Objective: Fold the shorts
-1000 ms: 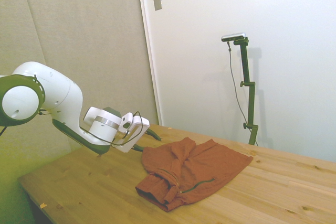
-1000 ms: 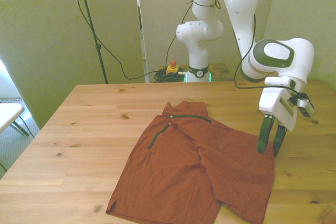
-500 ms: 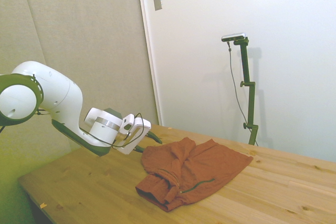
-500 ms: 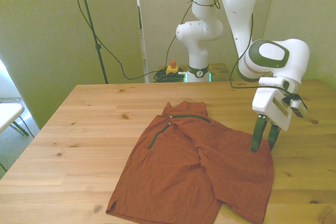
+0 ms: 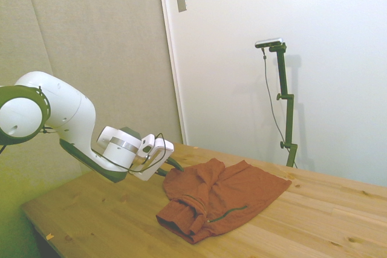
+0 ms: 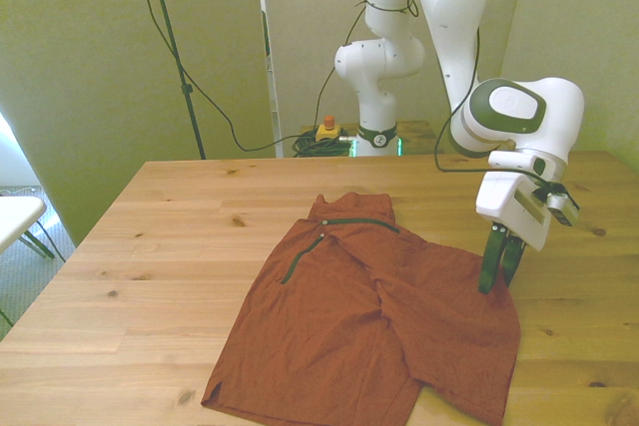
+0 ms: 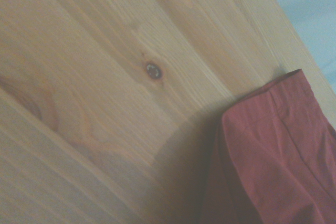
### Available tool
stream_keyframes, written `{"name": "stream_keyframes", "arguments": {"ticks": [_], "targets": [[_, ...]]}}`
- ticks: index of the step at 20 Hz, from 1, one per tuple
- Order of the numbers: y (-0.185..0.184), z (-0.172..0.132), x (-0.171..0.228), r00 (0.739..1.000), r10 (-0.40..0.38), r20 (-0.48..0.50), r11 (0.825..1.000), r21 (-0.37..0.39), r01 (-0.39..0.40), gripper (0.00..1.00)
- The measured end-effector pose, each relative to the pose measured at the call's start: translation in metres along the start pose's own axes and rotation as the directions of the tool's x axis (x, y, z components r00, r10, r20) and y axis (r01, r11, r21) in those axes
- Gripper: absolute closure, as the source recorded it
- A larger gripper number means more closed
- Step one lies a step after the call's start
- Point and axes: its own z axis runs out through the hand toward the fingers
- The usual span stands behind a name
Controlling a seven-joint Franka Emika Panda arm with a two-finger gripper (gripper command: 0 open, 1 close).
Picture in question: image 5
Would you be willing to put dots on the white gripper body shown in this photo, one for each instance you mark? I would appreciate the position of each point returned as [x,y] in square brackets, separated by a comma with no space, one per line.
[157,158]

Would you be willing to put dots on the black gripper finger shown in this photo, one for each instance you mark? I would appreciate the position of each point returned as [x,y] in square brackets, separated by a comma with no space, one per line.
[176,164]
[162,172]

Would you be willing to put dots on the rust orange shorts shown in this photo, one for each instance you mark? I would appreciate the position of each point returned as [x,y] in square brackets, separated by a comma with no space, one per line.
[242,188]

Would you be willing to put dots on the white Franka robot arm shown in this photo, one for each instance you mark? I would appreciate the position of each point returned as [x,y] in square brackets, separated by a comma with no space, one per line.
[69,110]

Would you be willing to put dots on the small yellow tape scrap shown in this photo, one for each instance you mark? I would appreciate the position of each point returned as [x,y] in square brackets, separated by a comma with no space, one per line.
[49,236]

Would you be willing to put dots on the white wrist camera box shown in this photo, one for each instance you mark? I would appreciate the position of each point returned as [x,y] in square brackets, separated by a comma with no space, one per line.
[148,143]

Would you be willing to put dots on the white door frame trim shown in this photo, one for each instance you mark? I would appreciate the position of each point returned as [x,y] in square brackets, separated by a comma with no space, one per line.
[172,58]

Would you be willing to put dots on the dark green camera stand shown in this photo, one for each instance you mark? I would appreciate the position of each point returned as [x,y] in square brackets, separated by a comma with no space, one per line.
[285,95]

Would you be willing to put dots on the silver camera on stand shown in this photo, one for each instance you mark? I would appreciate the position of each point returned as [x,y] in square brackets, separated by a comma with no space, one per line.
[269,42]

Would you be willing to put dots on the grey wall switch plate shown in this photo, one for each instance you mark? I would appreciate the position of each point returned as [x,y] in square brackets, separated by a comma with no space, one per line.
[181,1]

